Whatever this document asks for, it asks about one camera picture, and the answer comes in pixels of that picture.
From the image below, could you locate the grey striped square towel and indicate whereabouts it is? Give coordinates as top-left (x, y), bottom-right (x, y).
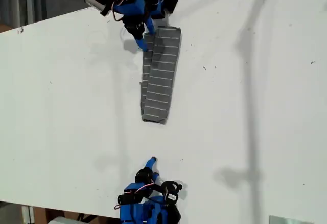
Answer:
top-left (139, 26), bottom-right (182, 125)

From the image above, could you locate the grey metal post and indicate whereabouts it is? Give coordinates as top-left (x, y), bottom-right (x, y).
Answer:
top-left (25, 0), bottom-right (35, 27)

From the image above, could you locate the white table leg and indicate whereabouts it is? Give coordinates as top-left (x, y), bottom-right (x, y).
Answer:
top-left (21, 205), bottom-right (35, 224)

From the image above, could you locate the white container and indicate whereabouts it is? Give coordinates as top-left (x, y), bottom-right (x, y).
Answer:
top-left (50, 216), bottom-right (81, 224)

